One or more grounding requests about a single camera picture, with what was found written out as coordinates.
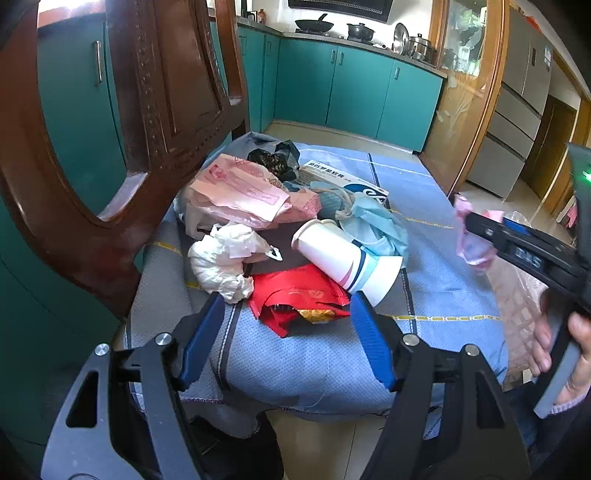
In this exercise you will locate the teal kitchen cabinets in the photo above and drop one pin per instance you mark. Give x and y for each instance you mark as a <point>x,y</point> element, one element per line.
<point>360,92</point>

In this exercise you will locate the steel pot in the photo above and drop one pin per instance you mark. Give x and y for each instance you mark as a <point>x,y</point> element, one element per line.
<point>421,46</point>

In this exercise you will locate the wooden framed glass door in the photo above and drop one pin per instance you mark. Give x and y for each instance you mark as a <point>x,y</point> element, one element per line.
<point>466,92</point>

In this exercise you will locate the steel pot lid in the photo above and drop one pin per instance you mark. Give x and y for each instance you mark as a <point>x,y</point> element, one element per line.
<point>400,37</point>

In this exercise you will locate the black cooking pot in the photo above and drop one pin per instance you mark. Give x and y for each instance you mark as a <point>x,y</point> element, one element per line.
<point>362,32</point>

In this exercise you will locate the blue grey blanket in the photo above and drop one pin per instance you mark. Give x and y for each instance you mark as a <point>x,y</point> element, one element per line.
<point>438,258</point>

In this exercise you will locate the black wok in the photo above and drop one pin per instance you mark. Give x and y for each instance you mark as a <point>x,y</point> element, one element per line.
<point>314,24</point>

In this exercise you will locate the blue face mask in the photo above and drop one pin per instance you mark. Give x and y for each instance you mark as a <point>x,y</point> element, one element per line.
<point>369,217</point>

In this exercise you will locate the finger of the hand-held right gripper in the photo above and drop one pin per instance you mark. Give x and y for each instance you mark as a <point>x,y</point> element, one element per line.
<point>517,225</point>
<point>489,233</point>

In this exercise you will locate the brown wooden door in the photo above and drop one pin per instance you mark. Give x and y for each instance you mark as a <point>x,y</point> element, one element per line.
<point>549,147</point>

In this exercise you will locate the silver refrigerator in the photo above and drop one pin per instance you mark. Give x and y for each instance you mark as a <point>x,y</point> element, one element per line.
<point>512,106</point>

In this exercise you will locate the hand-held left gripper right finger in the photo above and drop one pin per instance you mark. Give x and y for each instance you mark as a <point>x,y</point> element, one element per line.
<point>369,337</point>

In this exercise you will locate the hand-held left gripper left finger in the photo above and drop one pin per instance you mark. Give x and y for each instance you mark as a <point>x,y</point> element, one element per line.
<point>205,332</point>

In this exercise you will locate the black range hood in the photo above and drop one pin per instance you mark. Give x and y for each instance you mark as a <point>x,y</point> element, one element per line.
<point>341,8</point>

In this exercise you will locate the white paper cup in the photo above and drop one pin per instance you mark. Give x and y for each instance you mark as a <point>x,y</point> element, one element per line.
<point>337,256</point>

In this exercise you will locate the pink plastic wrapper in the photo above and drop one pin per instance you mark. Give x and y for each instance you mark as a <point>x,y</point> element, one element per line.
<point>471,244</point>

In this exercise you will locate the pink hanging clothes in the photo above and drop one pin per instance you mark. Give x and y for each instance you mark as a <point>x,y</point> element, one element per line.
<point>571,217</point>

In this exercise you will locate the black plastic bag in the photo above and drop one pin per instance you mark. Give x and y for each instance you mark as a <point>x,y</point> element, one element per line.
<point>281,161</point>

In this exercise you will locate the pink plastic bag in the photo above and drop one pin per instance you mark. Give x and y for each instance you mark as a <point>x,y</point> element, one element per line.
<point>240,189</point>

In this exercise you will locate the brown bottle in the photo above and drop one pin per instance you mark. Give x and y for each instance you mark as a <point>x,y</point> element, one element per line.
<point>262,16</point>

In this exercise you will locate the wooden chair back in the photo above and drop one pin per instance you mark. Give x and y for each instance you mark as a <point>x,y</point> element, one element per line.
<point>175,69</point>

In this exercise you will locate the white crumpled plastic bag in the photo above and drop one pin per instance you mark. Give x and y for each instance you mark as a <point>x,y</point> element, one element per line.
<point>217,263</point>

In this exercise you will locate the red packaging bag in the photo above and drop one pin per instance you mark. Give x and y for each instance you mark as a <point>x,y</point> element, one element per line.
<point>286,290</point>

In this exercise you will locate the person's right forearm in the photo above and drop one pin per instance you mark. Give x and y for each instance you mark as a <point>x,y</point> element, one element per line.
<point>558,443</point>

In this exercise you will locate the white blue medicine box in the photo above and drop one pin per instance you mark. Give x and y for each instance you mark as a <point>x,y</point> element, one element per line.
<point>332,175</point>

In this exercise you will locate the person's right hand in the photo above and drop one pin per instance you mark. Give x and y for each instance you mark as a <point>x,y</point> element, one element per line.
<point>575,369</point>

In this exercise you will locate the dark cloth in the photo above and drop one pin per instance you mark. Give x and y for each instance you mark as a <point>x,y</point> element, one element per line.
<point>240,452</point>

